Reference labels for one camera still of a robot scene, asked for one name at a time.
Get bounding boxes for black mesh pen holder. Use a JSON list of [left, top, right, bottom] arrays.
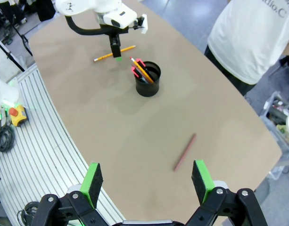
[[134, 61, 162, 97]]

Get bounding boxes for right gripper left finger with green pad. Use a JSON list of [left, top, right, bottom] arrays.
[[32, 162, 116, 226]]

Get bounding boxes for yellow emergency stop box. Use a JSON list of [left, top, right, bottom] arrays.
[[8, 105, 29, 128]]

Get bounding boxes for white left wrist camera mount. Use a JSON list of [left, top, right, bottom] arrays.
[[134, 14, 149, 35]]

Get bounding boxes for person in white t-shirt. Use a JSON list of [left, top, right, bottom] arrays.
[[204, 0, 289, 96]]

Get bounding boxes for black tripod stand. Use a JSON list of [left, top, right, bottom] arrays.
[[0, 0, 34, 73]]

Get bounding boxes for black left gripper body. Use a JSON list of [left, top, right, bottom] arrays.
[[108, 28, 126, 46]]

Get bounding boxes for reddish brown pen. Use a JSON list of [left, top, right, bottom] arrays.
[[173, 133, 197, 172]]

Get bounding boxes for black cable bundle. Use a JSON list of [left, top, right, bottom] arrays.
[[17, 201, 41, 226], [0, 122, 15, 153]]

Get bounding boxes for red pens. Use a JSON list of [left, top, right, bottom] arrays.
[[131, 66, 149, 83]]

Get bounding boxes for aluminium profile platform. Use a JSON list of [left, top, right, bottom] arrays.
[[0, 63, 126, 226]]

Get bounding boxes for pencils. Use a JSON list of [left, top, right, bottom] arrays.
[[129, 56, 155, 83]]

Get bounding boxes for clear plastic storage bin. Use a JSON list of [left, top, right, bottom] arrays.
[[261, 90, 289, 181]]

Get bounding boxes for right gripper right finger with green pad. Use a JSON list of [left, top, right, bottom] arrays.
[[184, 160, 269, 226]]

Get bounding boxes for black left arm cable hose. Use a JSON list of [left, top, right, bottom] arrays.
[[65, 16, 112, 36]]

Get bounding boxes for finger of the left gripper with green tip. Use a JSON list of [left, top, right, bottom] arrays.
[[111, 43, 123, 62]]

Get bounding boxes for yellow pencil pink eraser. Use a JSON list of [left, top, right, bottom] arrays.
[[93, 45, 137, 63]]

